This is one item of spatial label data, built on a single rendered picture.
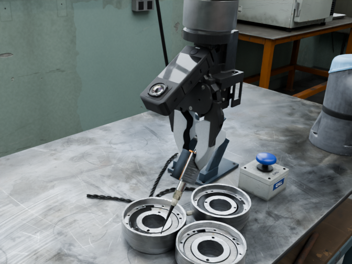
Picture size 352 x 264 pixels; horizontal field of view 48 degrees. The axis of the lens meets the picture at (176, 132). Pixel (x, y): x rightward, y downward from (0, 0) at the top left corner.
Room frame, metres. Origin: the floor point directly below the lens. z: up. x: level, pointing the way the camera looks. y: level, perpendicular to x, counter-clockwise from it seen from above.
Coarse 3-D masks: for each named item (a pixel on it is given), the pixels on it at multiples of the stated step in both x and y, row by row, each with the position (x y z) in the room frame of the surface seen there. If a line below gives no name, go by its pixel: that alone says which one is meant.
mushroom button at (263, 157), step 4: (264, 152) 0.71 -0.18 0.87; (256, 156) 0.70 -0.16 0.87; (260, 156) 0.70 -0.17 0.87; (264, 156) 0.70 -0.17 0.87; (268, 156) 0.70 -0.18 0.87; (272, 156) 0.70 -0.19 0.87; (260, 160) 0.69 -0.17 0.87; (264, 160) 0.68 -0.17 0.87; (268, 160) 0.68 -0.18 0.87; (272, 160) 0.69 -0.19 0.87; (276, 160) 0.69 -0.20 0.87; (264, 164) 0.70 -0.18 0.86; (268, 164) 0.68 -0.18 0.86
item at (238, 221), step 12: (204, 192) 0.63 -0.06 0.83; (228, 192) 0.63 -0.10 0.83; (240, 192) 0.62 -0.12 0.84; (192, 204) 0.57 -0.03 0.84; (204, 204) 0.59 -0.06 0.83; (216, 204) 0.61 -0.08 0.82; (228, 204) 0.60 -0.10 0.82; (192, 216) 0.57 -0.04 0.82; (204, 216) 0.55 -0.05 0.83; (216, 216) 0.54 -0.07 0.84; (228, 216) 0.54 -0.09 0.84; (240, 216) 0.55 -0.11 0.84; (240, 228) 0.56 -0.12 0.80
